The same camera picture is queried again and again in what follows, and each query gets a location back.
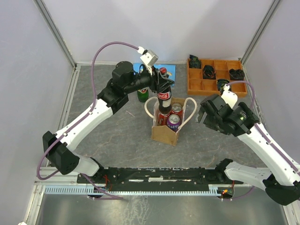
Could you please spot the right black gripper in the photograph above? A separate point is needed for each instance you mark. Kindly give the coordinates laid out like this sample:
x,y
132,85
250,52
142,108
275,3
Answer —
x,y
207,122

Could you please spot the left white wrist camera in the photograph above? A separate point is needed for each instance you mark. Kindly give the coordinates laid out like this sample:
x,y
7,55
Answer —
x,y
148,58

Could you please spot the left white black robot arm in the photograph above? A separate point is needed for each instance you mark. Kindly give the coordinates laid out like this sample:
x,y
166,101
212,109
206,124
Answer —
x,y
59,147

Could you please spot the dark rolled item top-left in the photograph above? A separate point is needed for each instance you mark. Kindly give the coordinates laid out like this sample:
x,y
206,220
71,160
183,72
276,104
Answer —
x,y
194,62

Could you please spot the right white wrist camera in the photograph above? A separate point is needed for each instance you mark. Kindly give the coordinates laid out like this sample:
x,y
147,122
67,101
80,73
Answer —
x,y
229,97

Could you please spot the dark rolled item centre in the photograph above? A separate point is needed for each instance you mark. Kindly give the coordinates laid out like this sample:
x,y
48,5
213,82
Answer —
x,y
209,72

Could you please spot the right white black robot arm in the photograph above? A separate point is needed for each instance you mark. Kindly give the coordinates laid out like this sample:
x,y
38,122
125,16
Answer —
x,y
281,179

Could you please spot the dark rolled item right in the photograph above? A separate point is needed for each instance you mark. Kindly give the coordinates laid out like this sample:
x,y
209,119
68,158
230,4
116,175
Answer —
x,y
236,74

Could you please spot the brown canvas tote bag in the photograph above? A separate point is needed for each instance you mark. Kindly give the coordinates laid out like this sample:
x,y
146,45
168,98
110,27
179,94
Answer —
x,y
164,134

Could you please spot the green glass bottle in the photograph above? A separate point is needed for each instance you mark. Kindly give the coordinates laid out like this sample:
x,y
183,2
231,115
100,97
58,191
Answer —
x,y
143,95

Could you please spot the red cola can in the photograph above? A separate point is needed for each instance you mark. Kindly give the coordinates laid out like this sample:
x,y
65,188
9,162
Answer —
x,y
162,118
177,109

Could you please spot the orange wooden compartment tray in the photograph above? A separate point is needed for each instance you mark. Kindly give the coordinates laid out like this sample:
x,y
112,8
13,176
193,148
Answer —
x,y
196,85

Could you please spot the cola bottle red cap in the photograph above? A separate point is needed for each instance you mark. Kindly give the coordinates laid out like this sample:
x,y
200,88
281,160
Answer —
x,y
164,95

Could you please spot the light blue cable duct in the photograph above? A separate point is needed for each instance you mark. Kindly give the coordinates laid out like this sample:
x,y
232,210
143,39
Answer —
x,y
90,190

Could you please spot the aluminium frame rail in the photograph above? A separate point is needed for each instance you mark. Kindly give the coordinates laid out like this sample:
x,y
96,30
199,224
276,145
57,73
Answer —
x,y
55,31

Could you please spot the blue patterned cloth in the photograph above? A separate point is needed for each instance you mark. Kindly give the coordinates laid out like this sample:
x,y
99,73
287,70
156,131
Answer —
x,y
171,70

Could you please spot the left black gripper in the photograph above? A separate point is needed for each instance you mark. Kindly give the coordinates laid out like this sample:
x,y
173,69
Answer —
x,y
162,85

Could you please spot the purple soda can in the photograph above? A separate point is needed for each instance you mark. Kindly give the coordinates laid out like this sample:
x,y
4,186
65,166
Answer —
x,y
173,122

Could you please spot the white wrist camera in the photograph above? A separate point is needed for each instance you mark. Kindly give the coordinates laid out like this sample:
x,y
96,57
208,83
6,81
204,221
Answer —
x,y
229,97
148,58

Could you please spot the dark rolled item bottom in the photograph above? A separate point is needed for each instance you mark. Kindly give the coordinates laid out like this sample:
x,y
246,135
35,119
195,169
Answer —
x,y
221,83

